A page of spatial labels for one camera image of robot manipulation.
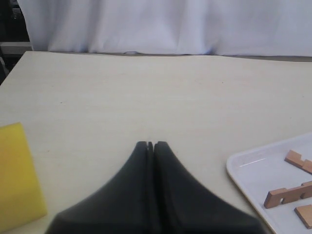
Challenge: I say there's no white plastic tray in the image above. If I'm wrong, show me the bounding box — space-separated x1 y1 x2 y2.
226 133 312 234

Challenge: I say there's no white cloth backdrop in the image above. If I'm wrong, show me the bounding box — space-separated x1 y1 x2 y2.
19 0 312 57

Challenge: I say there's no dark shelf at left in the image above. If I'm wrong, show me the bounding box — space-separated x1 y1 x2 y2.
0 0 32 82

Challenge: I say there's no yellow sponge block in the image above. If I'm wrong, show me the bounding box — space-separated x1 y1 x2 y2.
0 123 47 232

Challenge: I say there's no wooden notched piece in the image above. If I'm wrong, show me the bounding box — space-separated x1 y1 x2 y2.
284 150 312 174
294 205 312 229
264 181 312 209

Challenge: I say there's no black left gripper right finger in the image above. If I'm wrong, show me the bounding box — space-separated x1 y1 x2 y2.
154 141 265 234

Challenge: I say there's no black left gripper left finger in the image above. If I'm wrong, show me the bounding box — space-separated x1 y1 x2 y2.
46 141 156 234

